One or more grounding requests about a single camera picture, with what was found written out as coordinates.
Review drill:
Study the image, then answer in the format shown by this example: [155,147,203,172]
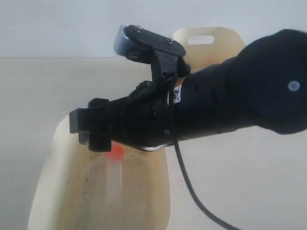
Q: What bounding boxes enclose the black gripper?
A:
[69,80,175,152]

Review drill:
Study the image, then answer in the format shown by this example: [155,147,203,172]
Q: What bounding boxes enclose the orange-capped clear tube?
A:
[106,142,124,207]

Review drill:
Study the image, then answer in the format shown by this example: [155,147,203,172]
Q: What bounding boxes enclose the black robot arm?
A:
[69,29,307,152]

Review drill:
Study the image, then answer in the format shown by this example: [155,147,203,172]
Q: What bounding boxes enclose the black cable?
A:
[172,136,243,230]

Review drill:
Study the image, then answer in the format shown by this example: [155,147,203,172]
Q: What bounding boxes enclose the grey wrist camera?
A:
[113,24,186,64]

